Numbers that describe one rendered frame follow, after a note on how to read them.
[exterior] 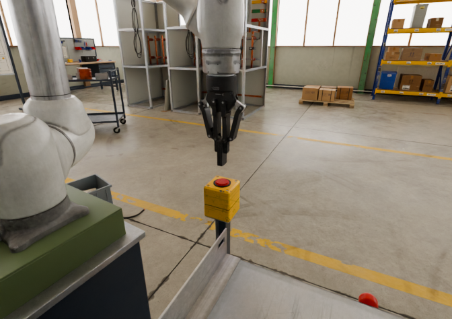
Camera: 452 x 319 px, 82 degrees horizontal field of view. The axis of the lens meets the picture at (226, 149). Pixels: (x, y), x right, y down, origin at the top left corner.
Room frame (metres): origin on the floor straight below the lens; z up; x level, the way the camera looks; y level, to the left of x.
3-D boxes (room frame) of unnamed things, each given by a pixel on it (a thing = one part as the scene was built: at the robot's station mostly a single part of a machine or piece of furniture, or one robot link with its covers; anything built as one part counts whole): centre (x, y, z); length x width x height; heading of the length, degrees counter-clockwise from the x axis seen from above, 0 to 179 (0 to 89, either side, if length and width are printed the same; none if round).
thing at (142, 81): (6.35, 1.66, 1.13); 1.30 x 0.70 x 2.25; 154
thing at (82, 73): (4.09, 2.15, 0.48); 0.90 x 0.60 x 0.96; 101
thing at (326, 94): (6.30, -2.44, 0.19); 1.20 x 0.80 x 0.37; 66
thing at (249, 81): (5.42, -0.28, 1.13); 1.30 x 0.70 x 2.25; 154
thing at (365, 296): (0.34, -0.26, 0.82); 0.04 x 0.03 x 0.03; 154
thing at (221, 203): (0.65, 0.01, 0.85); 0.08 x 0.08 x 0.10; 64
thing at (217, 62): (0.65, 0.01, 1.22); 0.09 x 0.09 x 0.06
